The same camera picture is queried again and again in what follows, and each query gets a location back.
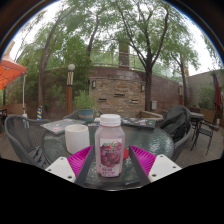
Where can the orange canopy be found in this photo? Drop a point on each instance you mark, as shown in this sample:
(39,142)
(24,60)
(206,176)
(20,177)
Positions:
(10,71)

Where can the wall lantern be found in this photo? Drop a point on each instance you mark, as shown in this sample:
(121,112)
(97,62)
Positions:
(94,84)
(143,88)

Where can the pink juice bottle white cap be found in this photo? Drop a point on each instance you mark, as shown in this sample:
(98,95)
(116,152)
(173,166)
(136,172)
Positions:
(110,146)

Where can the potted green plant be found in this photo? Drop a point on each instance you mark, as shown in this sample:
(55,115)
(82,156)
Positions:
(85,103)

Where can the black metal patio chairs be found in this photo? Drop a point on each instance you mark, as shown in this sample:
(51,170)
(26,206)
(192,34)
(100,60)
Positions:
(203,130)

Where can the dark patio chairs under canopy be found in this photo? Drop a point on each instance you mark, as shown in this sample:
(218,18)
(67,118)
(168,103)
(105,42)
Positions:
(3,116)

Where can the white textured cup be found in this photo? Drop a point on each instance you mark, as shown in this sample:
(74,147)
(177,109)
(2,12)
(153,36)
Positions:
(76,138)

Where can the folded dark red umbrella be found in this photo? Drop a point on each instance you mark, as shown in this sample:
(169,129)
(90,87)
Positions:
(217,93)

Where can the grey chair under jacket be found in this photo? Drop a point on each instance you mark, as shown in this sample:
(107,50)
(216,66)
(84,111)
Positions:
(183,143)

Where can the wooden lamp post white globe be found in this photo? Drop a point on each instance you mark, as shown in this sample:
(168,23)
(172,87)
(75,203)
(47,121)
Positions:
(69,96)

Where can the silver laptop with stickers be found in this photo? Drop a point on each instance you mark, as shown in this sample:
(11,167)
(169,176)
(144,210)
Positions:
(61,125)

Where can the blue yellow striped bollard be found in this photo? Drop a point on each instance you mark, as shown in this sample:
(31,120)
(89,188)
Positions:
(40,112)

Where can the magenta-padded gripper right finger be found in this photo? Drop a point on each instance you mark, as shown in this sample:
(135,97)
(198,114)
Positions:
(165,166)

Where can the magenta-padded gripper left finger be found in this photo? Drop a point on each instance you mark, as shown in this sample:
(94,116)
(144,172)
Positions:
(60,168)

